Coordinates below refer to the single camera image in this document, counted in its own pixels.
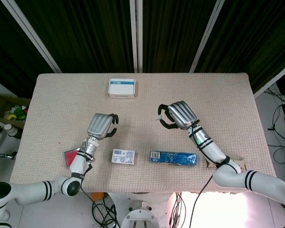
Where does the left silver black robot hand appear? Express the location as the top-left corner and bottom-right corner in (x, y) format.
(86, 113), (120, 141)

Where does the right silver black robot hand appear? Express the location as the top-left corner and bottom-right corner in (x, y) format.
(157, 100), (200, 131)

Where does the clear plastic tube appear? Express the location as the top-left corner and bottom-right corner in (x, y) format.
(110, 122), (135, 130)

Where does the beige woven tablecloth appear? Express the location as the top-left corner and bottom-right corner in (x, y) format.
(9, 72), (277, 193)

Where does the small white blue carton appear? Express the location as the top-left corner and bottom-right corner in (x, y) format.
(111, 148), (136, 166)

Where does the white box with blue stripe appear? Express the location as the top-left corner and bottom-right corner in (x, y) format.
(107, 78), (136, 99)

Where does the red tray with grey rim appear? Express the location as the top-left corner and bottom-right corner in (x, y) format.
(63, 147), (81, 169)

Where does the long blue snack package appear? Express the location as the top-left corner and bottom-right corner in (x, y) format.
(149, 150), (198, 167)

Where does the orange floor object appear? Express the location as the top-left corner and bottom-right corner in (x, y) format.
(90, 191), (105, 203)

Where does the brown cardboard piece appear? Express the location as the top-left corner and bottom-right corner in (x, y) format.
(205, 156), (247, 172)

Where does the dark bottle with white cap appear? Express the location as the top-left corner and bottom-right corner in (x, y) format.
(4, 123), (23, 140)

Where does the open brown cardboard box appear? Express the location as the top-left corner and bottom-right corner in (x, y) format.
(0, 89), (31, 130)

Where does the white robot torso base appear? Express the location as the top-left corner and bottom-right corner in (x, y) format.
(104, 191), (172, 228)

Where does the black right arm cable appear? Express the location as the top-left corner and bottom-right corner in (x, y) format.
(189, 174), (215, 228)

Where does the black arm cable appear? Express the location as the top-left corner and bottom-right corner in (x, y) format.
(189, 174), (215, 228)
(80, 163), (121, 228)

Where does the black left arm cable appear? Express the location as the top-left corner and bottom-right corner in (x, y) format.
(80, 163), (121, 228)

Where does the black floor cable tangle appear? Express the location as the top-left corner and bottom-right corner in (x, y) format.
(267, 87), (285, 164)

